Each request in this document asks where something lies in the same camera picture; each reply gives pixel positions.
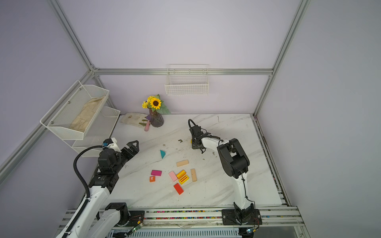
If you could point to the white upper mesh shelf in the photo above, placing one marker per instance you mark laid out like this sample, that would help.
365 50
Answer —
59 118

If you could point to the orange ridged wood block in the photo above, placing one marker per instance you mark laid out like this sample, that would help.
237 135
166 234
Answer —
181 174

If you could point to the white lower mesh shelf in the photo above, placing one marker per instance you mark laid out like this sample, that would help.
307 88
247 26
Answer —
100 130

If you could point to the aluminium front rail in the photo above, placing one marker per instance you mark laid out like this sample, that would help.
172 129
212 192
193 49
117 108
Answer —
175 222

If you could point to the sunflower bouquet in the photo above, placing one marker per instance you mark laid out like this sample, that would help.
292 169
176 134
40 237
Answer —
155 104

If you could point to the pink wood block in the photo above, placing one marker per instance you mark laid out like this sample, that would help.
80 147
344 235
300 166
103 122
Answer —
173 176

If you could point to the white wire wall basket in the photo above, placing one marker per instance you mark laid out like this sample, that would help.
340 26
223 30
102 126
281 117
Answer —
187 79

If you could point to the red wood block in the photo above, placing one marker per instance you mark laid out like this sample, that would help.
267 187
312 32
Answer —
178 188

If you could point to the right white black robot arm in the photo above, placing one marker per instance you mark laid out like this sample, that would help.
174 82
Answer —
235 164

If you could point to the long natural wood block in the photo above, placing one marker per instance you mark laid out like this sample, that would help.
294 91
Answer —
193 175

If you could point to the yellow red striped block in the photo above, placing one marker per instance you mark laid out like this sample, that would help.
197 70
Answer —
183 179

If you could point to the pink tube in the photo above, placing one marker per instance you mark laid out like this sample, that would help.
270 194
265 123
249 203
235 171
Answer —
147 125

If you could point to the teal triangular wood block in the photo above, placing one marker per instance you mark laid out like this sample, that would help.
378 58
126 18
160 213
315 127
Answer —
163 153

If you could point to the white mesh shelf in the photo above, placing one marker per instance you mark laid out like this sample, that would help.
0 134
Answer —
100 130
59 118

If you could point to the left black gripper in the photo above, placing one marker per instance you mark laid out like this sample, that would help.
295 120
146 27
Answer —
134 150

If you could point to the white cloth on table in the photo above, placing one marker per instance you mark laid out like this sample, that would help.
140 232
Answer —
134 119

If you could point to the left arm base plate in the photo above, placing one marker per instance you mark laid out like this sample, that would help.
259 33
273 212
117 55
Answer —
131 218

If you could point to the dark purple glass vase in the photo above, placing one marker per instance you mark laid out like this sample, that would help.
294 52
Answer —
156 119

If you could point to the magenta wood block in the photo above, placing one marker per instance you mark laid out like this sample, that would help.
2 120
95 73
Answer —
156 173

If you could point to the beige cloth in shelf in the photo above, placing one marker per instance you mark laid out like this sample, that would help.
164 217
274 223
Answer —
82 121

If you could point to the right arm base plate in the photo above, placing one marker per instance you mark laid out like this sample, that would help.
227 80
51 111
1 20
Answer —
242 218

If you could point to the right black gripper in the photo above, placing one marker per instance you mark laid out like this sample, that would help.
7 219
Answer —
194 145

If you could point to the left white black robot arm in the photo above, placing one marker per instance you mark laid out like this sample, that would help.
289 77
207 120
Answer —
86 223

